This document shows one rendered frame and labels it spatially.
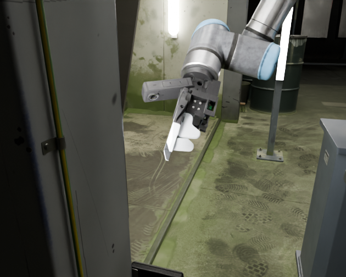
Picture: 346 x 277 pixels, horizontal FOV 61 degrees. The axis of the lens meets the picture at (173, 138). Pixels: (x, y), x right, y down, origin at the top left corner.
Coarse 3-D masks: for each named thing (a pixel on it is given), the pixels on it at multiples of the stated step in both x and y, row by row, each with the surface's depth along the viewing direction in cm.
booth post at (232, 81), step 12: (228, 0) 276; (240, 0) 274; (228, 12) 280; (240, 12) 277; (228, 24) 283; (240, 24) 280; (228, 72) 299; (228, 84) 303; (240, 84) 299; (228, 96) 307; (240, 96) 313; (228, 108) 311; (228, 120) 316
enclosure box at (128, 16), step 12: (120, 0) 147; (132, 0) 146; (120, 12) 149; (132, 12) 148; (120, 24) 151; (132, 24) 150; (120, 36) 153; (132, 36) 152; (120, 48) 156; (132, 48) 153; (120, 60) 158; (120, 72) 160
